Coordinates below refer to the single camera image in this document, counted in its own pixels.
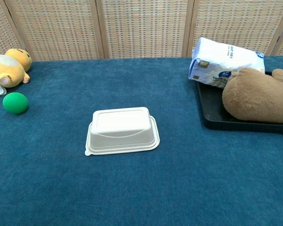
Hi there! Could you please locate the blue table cloth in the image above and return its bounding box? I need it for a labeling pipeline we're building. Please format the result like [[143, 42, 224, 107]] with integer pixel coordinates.
[[0, 55, 283, 226]]

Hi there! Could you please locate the white plastic tissue pack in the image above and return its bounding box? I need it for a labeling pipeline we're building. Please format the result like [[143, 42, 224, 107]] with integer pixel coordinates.
[[188, 37, 266, 89]]

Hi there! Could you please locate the woven folding screen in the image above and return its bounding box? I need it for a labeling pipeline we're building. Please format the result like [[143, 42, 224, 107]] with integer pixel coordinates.
[[0, 0, 283, 62]]

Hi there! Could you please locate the green ball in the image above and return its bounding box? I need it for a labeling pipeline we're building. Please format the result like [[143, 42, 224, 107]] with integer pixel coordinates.
[[2, 92, 29, 115]]

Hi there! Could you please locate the white rectangular food container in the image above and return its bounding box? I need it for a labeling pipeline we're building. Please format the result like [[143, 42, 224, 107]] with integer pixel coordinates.
[[84, 106, 160, 156]]

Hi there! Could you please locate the brown plush toy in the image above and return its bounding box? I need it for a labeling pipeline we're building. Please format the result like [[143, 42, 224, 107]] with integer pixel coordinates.
[[222, 67, 283, 124]]

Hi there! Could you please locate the yellow plush toy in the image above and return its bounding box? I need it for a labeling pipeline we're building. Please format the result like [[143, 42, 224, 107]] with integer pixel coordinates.
[[0, 48, 33, 98]]

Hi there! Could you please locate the black tray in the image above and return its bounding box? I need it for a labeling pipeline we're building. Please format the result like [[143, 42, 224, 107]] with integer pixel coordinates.
[[194, 71, 283, 135]]

